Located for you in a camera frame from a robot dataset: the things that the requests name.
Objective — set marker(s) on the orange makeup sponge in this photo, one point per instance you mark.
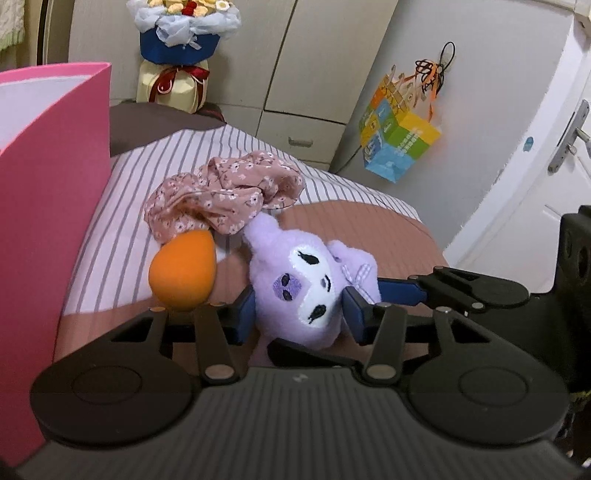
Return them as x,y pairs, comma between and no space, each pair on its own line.
182,270

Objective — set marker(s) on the colourful gift bag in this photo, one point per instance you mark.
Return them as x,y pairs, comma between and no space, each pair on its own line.
397,143

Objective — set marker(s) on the pink floral cloth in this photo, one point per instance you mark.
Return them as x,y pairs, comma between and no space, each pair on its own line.
221,194

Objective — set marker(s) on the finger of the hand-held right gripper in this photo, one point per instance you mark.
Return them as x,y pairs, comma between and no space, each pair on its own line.
401,291

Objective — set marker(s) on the purple plush toy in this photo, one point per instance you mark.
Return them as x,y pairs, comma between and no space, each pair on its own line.
295,263

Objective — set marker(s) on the pink cardboard box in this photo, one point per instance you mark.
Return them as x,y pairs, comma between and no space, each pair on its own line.
46,184

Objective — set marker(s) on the beige wardrobe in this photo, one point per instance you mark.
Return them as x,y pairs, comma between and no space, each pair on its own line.
300,55

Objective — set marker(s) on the white door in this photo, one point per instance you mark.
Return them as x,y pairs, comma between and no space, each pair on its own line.
521,194

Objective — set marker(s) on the flower bouquet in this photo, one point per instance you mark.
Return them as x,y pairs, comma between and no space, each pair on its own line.
180,46

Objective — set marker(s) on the brown bed end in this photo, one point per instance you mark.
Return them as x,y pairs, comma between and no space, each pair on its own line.
138,124

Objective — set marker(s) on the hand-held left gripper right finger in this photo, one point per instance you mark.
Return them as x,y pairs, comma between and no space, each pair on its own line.
355,314

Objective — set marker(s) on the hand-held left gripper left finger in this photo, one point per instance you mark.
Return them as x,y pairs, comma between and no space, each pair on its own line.
244,316

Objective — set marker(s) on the cream knit cardigan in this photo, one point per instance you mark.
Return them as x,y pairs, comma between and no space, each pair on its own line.
9,23

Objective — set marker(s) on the striped bed sheet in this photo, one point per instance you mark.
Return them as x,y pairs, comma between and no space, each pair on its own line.
129,184

